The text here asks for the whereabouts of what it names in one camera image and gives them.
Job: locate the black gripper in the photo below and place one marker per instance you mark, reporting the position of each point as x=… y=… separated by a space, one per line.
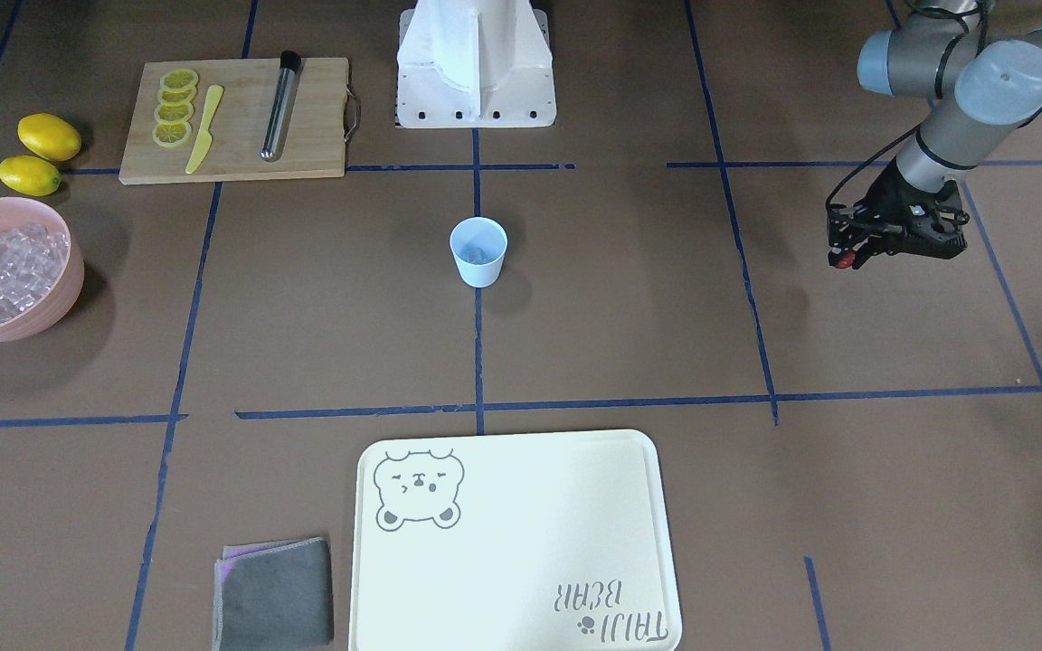
x=894 y=198

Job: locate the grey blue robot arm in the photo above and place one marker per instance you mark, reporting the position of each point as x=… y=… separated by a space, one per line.
x=983 y=90

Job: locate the light blue plastic cup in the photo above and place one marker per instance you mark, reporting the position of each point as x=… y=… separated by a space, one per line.
x=478 y=246

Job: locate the pile of clear ice cubes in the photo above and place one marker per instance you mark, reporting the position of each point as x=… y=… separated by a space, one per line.
x=32 y=257

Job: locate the cream bear serving tray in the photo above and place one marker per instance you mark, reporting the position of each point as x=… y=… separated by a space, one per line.
x=530 y=541

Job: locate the black steel muddler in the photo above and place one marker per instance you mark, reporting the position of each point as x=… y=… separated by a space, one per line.
x=287 y=82

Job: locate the yellow plastic knife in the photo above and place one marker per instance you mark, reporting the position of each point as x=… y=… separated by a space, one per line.
x=204 y=138

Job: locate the bamboo cutting board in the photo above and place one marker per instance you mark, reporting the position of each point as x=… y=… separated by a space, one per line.
x=314 y=141

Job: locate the grey folded cloth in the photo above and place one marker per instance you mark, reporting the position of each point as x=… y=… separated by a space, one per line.
x=273 y=596

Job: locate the lemon slice top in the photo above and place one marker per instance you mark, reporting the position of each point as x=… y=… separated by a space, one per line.
x=178 y=80

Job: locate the lemon slice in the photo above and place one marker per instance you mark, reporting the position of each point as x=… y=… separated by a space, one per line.
x=171 y=134
x=178 y=80
x=176 y=96
x=174 y=113

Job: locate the lemon slice bottom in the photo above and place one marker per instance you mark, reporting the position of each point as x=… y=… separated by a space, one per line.
x=171 y=134

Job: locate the yellow lemon upper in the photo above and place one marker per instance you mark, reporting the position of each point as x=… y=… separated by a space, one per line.
x=50 y=137

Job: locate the yellow lemon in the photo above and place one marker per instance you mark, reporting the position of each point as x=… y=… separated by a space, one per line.
x=50 y=137
x=30 y=175

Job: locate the yellow lemon lower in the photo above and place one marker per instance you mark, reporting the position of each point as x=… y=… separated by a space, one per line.
x=30 y=175

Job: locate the pink plastic bowl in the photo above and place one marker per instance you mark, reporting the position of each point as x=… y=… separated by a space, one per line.
x=16 y=212

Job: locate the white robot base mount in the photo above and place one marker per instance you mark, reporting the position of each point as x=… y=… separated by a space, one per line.
x=474 y=64

